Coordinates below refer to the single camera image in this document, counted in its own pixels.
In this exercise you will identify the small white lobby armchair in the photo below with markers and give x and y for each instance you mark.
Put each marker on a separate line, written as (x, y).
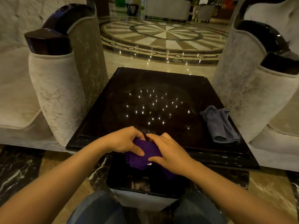
(203, 12)

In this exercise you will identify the blue jeans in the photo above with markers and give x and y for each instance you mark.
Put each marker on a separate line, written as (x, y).
(98, 209)

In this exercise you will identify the person's right hand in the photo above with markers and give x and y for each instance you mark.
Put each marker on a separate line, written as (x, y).
(175, 156)

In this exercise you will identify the purple cloth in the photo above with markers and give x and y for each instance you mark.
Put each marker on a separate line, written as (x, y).
(144, 149)

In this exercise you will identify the gray cloth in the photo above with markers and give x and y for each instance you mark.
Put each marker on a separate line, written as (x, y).
(218, 124)

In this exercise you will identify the person's right forearm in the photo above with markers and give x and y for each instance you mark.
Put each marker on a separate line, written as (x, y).
(233, 200)

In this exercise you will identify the black lobby side table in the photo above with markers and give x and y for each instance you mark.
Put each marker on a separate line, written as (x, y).
(132, 9)

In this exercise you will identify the black and white trash bin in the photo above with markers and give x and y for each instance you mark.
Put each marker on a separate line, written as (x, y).
(144, 199)

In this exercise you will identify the white tufted lobby sofa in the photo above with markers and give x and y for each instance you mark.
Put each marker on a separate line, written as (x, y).
(167, 8)

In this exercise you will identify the green box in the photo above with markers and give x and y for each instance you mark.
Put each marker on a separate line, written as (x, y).
(119, 1)

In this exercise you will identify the person's left hand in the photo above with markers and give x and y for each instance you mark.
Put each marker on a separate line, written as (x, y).
(119, 139)

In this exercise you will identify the person's left forearm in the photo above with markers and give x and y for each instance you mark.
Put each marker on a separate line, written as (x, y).
(56, 184)

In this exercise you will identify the crumpled waste paper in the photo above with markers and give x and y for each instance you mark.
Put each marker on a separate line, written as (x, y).
(139, 186)

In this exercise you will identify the beige velvet sofa, black trim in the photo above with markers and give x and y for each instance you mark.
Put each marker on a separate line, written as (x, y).
(58, 90)
(245, 90)

